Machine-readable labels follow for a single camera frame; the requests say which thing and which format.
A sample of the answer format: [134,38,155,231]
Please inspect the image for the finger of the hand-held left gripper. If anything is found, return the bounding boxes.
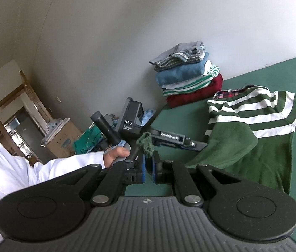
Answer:
[186,139,208,152]

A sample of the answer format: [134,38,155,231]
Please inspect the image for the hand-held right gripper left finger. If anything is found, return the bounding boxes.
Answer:
[56,154,146,207]

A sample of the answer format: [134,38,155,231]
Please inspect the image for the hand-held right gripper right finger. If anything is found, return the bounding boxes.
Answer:
[152,151,243,206]

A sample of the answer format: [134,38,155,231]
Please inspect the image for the green white striped cardigan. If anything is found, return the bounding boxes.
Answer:
[136,85,296,193]

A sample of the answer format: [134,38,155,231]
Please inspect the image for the person's left hand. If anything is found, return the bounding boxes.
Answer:
[102,148,131,169]

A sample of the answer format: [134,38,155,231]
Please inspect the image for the teal cloth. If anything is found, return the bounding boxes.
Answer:
[74,125,104,154]

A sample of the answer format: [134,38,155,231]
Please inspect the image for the red sweater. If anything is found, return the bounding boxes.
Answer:
[167,73,224,108]

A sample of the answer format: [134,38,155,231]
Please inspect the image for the green white striped shirt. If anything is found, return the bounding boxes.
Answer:
[162,66,220,96]

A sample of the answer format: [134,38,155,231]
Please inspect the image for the cardboard box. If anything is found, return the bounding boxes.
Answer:
[41,118,84,158]

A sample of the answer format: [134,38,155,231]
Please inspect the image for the white folded garment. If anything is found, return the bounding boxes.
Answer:
[161,60,219,90]

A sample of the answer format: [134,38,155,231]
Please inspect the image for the green table cover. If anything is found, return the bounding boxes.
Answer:
[124,56,296,252]

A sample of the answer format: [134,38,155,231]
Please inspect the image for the metal cabinet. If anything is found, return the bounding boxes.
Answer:
[5,110,37,158]

